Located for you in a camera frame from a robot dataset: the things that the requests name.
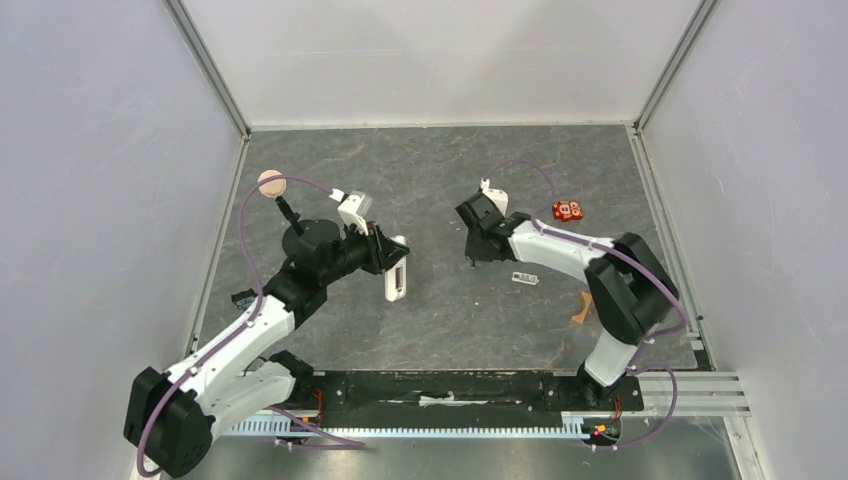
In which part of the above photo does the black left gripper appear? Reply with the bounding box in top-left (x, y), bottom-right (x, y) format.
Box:
top-left (320, 217), bottom-right (410, 286)

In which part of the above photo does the white remote control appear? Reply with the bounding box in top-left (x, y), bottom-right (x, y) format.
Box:
top-left (384, 257), bottom-right (407, 302)

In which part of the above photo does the white remote battery cover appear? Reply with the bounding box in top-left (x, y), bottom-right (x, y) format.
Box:
top-left (511, 272), bottom-right (540, 286)

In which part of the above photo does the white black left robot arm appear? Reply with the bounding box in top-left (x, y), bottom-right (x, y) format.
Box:
top-left (123, 220), bottom-right (410, 478)

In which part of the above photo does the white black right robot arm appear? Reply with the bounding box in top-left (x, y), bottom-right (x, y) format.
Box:
top-left (456, 188), bottom-right (682, 408)

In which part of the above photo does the wooden toy piece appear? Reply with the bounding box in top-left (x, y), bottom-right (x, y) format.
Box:
top-left (570, 291), bottom-right (593, 325)

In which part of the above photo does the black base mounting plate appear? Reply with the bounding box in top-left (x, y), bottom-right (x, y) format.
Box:
top-left (280, 370), bottom-right (644, 429)

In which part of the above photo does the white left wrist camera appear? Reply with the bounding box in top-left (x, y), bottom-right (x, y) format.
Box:
top-left (330, 188), bottom-right (373, 235)

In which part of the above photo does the white slotted cable duct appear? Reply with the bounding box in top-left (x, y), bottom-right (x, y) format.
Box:
top-left (218, 414), bottom-right (586, 439)

